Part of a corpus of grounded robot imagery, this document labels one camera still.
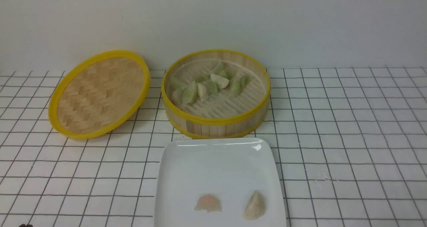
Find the green dumpling top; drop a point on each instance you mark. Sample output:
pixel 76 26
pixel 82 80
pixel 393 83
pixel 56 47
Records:
pixel 219 66

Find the white square plate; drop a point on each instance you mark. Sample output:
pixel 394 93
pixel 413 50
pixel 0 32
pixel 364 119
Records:
pixel 230 169

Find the white dumpling in steamer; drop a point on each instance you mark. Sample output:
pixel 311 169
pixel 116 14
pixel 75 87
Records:
pixel 220 81

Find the white dumpling small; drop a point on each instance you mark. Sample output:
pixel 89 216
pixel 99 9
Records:
pixel 202 92

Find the yellow rimmed bamboo steamer basket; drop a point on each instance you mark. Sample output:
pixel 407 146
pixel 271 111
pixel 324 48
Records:
pixel 222 115

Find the green dumpling far right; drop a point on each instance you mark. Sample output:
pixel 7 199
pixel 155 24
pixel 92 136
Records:
pixel 244 80

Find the pink dumpling on plate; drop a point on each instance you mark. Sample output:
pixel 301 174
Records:
pixel 208 203

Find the green dumpling centre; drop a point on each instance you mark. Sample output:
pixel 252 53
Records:
pixel 212 88

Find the pale dumpling far left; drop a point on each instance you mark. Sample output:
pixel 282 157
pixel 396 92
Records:
pixel 177 96

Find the pale green dumpling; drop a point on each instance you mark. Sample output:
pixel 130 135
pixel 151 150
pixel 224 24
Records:
pixel 190 94

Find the yellow rimmed bamboo steamer lid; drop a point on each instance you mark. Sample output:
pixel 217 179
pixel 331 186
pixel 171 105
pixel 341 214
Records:
pixel 99 95

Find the beige dumpling on plate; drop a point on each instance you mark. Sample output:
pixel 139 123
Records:
pixel 255 207

